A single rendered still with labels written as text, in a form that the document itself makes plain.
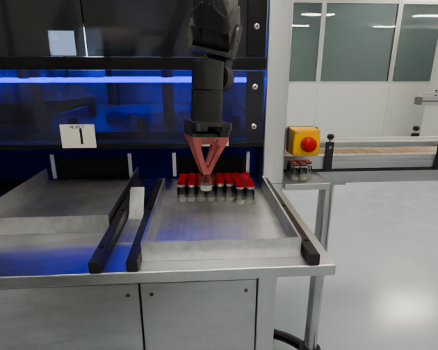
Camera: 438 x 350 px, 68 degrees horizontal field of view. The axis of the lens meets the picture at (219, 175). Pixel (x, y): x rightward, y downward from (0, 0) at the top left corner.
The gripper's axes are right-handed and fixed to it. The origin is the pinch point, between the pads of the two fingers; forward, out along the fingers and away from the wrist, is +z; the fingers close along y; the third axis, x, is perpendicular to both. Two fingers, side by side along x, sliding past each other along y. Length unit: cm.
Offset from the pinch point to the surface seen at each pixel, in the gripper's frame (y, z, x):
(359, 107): 395, 0, -391
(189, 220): 3.2, 11.5, 2.1
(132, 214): 8.2, 11.1, 13.1
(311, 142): 12.4, -2.8, -32.0
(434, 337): 30, 92, -123
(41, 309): 38, 50, 38
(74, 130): 31.6, -3.9, 24.9
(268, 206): 4.4, 10.5, -16.7
